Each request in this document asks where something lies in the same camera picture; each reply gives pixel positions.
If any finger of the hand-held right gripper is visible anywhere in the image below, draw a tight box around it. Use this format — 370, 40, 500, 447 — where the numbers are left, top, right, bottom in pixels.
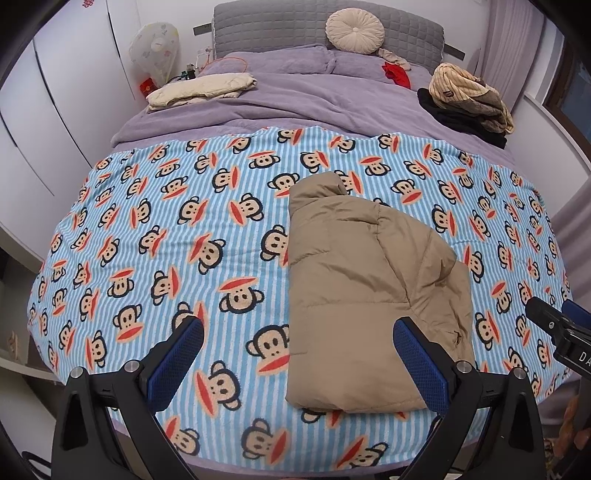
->
525, 296, 572, 343
562, 300, 591, 325

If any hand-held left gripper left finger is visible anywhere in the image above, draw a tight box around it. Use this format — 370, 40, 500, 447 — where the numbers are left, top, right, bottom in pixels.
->
50, 315, 205, 480

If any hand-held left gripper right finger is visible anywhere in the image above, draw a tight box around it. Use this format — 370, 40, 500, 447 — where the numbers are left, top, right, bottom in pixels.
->
392, 316, 548, 480

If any khaki puffer jacket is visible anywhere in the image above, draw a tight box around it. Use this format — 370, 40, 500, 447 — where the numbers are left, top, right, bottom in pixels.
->
284, 173, 476, 414

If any black clothes pile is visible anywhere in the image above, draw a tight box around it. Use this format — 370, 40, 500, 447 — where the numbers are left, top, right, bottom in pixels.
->
417, 88, 508, 149

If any monkey print striped blanket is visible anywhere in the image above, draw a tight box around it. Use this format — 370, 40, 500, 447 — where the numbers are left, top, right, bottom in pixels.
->
25, 124, 575, 480

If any dark framed window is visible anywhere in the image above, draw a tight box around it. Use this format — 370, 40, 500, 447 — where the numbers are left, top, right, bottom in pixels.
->
544, 41, 591, 140

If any beige striped garment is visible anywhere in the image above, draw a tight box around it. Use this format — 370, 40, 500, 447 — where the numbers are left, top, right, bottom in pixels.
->
428, 63, 515, 134

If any pale curtain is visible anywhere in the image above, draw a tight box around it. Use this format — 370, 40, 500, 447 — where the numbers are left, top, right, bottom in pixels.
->
487, 0, 568, 112

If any cream folded jacket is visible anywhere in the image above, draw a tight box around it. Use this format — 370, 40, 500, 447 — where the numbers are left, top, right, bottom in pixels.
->
147, 72, 258, 112

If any purple duvet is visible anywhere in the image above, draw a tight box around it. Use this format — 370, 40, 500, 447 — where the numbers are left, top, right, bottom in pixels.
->
113, 44, 516, 163

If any red cloth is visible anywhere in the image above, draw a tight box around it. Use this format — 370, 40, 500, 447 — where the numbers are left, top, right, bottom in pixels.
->
381, 62, 412, 90

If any white wardrobe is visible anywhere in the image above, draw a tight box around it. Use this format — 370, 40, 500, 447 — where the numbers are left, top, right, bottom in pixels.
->
0, 0, 145, 252

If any pinkish beige cloth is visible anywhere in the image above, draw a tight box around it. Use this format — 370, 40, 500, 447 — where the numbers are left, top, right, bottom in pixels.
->
379, 47, 411, 71

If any purple pillow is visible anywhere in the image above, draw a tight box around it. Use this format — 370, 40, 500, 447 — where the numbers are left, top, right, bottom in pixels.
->
330, 50, 419, 85
203, 45, 334, 77

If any white covered fan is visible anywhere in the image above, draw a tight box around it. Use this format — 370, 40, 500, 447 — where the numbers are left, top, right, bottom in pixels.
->
129, 24, 180, 89

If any round beige cushion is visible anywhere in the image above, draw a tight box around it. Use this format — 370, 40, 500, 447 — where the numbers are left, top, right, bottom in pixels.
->
325, 8, 385, 52

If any grey quilted headboard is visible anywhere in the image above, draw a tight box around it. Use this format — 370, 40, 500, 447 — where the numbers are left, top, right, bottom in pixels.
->
212, 0, 445, 75

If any orange cable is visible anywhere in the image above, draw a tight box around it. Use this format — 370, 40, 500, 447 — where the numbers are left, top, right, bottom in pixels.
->
196, 51, 253, 75

